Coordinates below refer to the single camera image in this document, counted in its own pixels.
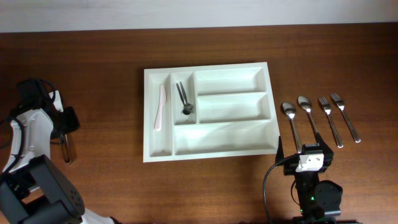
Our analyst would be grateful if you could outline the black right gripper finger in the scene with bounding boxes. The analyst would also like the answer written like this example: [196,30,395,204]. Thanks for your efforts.
[315,133,334,156]
[275,136,284,164]

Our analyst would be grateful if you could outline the long steel tongs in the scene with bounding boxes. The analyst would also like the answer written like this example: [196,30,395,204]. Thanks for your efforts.
[59,134,73,164]

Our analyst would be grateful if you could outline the steel spoon tray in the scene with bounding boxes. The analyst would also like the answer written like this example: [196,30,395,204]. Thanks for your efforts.
[282,102,302,153]

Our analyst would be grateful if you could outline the pale pink plastic knife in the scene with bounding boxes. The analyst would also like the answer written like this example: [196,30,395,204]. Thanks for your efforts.
[154,85,167,131]

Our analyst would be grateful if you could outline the small dark metal tongs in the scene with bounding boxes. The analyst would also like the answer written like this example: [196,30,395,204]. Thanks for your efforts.
[176,82,193,115]

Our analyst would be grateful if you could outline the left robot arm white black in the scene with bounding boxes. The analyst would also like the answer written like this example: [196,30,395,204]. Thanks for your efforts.
[1,78,117,224]

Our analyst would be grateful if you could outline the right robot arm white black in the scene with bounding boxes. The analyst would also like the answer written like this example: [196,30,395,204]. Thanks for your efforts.
[275,134,343,223]

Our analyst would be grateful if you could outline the steel fork inner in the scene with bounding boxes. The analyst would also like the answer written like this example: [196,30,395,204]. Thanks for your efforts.
[318,96,343,148]

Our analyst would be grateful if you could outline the steel fork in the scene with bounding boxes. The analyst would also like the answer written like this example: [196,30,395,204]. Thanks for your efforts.
[330,93,361,143]
[318,96,343,148]

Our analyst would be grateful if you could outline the steel fork outer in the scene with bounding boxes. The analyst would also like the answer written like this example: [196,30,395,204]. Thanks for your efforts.
[330,93,361,143]

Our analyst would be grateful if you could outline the white plastic cutlery tray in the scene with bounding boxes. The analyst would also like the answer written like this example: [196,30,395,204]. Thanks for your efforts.
[143,62,280,162]

